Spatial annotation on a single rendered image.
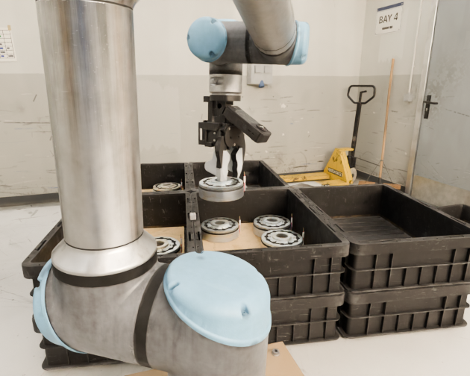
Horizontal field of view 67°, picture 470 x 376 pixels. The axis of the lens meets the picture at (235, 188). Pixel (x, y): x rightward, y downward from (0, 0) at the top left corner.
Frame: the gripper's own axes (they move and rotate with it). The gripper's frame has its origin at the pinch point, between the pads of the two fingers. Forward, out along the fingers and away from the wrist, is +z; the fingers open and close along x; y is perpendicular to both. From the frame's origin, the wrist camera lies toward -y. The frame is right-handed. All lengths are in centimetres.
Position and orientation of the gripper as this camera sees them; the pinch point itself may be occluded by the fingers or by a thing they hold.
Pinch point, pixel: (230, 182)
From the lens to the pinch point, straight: 84.1
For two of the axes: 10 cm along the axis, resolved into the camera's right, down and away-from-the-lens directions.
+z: -0.3, 9.7, 2.4
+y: -8.1, -1.6, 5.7
